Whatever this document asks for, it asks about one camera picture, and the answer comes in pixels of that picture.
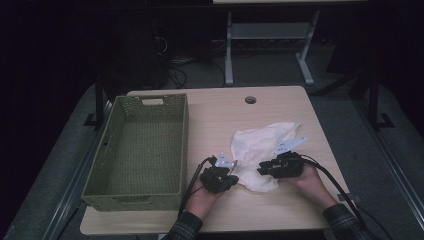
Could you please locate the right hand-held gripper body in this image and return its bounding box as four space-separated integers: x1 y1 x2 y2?
270 136 308 180

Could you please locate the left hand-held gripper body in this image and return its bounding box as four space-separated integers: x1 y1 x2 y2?
199 152 235 195

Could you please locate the white stained cloth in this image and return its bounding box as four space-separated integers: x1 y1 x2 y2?
230 121 302 194

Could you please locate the green woven basket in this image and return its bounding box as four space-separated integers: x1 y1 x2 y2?
80 93 190 213

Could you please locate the person's left hand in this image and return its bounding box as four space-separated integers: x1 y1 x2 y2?
183 175 225 220

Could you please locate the person's right hand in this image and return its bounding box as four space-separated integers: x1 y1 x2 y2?
282 162 338 212

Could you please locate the black metal stand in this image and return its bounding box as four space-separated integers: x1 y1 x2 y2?
348 64 396 132
82 74 112 130

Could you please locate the left hand-held gripper black cable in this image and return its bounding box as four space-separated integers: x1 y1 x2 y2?
179 155 218 215

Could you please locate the hand-held gripper black cable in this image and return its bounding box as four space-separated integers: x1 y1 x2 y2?
179 155 218 215
299 154 396 240

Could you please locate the right hand-held gripper black cable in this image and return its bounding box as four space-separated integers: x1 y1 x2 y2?
299 154 396 240

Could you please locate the tangle of floor cables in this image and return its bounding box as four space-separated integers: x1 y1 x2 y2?
151 16 228 90

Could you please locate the grey metal table frame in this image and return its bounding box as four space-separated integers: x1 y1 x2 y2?
224 9 321 87

